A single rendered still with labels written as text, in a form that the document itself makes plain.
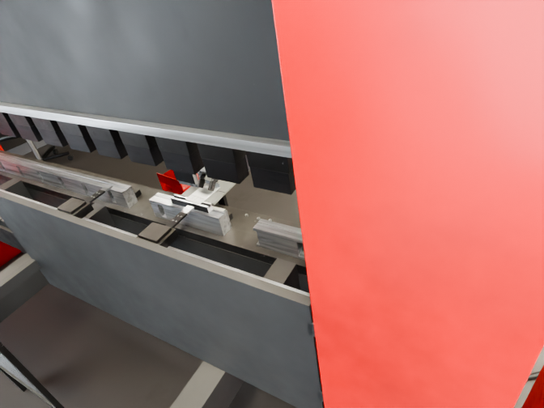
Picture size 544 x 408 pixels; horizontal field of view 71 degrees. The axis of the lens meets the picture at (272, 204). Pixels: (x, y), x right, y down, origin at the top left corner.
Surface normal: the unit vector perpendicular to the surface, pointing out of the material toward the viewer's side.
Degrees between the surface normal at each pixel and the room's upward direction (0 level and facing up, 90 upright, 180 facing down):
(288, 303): 90
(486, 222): 90
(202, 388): 0
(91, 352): 0
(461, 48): 90
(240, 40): 90
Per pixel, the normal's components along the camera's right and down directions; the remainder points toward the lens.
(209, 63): -0.49, 0.58
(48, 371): -0.14, -0.79
